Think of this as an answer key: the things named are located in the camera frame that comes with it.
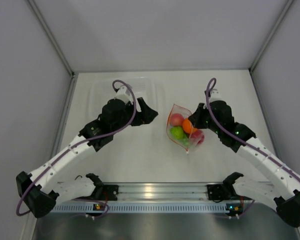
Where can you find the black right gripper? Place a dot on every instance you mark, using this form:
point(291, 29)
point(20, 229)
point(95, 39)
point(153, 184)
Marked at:
point(195, 118)

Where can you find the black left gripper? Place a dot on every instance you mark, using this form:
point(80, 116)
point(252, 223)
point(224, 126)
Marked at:
point(146, 115)

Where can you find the orange fake orange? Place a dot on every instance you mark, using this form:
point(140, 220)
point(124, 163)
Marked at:
point(187, 126)

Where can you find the pink fake peach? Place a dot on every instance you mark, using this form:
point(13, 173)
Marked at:
point(176, 120)

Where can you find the clear zip top bag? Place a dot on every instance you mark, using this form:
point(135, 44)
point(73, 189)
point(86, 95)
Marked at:
point(186, 113)

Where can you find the green fake apple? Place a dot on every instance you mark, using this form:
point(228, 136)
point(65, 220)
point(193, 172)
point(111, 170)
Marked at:
point(177, 132)

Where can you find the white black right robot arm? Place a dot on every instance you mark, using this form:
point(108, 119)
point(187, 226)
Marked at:
point(283, 194)

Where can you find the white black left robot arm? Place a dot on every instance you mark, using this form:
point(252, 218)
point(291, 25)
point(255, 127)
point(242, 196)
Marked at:
point(41, 189)

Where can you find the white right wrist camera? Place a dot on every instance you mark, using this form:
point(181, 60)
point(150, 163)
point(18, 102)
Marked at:
point(214, 95)

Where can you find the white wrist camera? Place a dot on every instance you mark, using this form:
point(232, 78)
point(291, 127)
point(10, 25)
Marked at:
point(214, 95)
point(123, 94)

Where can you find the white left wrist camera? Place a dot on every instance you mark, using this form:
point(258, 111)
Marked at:
point(123, 94)

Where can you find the aluminium mounting rail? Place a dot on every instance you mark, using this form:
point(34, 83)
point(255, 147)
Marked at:
point(162, 191)

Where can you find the grey slotted cable duct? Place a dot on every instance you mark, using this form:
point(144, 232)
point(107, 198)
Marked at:
point(117, 207)

